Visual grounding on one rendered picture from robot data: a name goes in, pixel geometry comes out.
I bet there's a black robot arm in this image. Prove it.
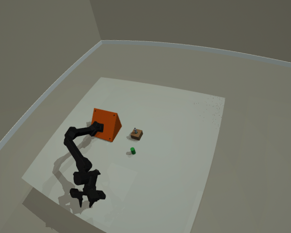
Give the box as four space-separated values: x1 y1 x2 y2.
64 121 104 202

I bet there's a dark green cylinder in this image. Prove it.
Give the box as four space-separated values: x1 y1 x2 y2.
130 147 136 155

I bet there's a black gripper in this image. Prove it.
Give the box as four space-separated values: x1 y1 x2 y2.
70 183 106 208

